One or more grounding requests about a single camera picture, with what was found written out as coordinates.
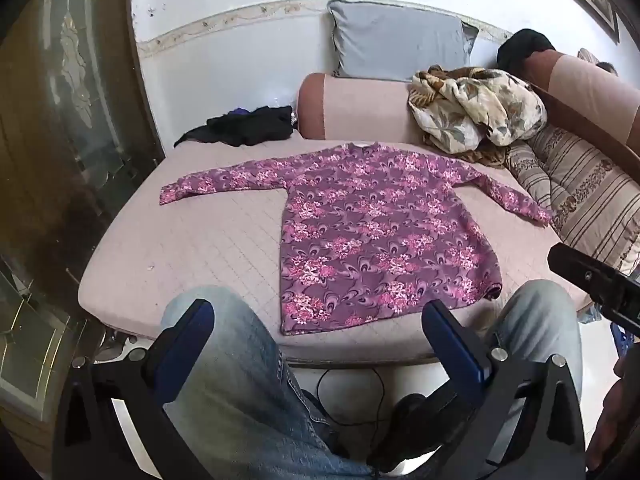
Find purple floral long-sleeved shirt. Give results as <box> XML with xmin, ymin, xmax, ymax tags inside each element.
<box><xmin>159</xmin><ymin>142</ymin><xmax>553</xmax><ymax>337</ymax></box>

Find black cable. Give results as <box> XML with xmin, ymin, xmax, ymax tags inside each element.
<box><xmin>314</xmin><ymin>367</ymin><xmax>388</xmax><ymax>428</ymax></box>

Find cream floral blanket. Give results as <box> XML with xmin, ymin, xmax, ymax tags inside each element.
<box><xmin>407</xmin><ymin>64</ymin><xmax>547</xmax><ymax>167</ymax></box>

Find wooden door with glass panels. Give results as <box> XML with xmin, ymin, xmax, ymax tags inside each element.
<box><xmin>0</xmin><ymin>0</ymin><xmax>166</xmax><ymax>421</ymax></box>

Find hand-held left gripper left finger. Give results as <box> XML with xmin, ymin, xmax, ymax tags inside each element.
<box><xmin>52</xmin><ymin>298</ymin><xmax>216</xmax><ymax>480</ymax></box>

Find grey pillow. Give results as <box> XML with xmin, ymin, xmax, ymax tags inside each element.
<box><xmin>326</xmin><ymin>0</ymin><xmax>480</xmax><ymax>83</ymax></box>

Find black shoe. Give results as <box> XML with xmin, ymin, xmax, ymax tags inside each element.
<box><xmin>366</xmin><ymin>392</ymin><xmax>471</xmax><ymax>473</ymax></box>

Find black bundle of cloth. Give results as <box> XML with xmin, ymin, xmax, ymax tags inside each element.
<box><xmin>496</xmin><ymin>28</ymin><xmax>557</xmax><ymax>72</ymax></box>

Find pink quilted bed mattress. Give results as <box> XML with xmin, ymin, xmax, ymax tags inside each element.
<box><xmin>77</xmin><ymin>127</ymin><xmax>596</xmax><ymax>367</ymax></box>

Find person's right hand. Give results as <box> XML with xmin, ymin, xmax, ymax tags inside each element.
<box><xmin>585</xmin><ymin>344</ymin><xmax>640</xmax><ymax>472</ymax></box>

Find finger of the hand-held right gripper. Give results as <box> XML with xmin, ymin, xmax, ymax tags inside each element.
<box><xmin>547</xmin><ymin>242</ymin><xmax>640</xmax><ymax>337</ymax></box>

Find pink bolster with brown ends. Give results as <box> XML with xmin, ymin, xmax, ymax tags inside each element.
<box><xmin>522</xmin><ymin>50</ymin><xmax>640</xmax><ymax>168</ymax></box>
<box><xmin>297</xmin><ymin>72</ymin><xmax>426</xmax><ymax>145</ymax></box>

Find beige striped pillow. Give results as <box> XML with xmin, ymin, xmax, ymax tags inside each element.
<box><xmin>504</xmin><ymin>122</ymin><xmax>640</xmax><ymax>277</ymax></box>

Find blue patterned object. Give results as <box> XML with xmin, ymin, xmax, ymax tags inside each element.
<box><xmin>610</xmin><ymin>322</ymin><xmax>637</xmax><ymax>372</ymax></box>

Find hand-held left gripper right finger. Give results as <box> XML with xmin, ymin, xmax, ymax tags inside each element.
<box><xmin>421</xmin><ymin>299</ymin><xmax>587</xmax><ymax>480</ymax></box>

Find person's blue jeans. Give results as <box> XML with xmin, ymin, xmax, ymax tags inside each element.
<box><xmin>160</xmin><ymin>279</ymin><xmax>584</xmax><ymax>480</ymax></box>

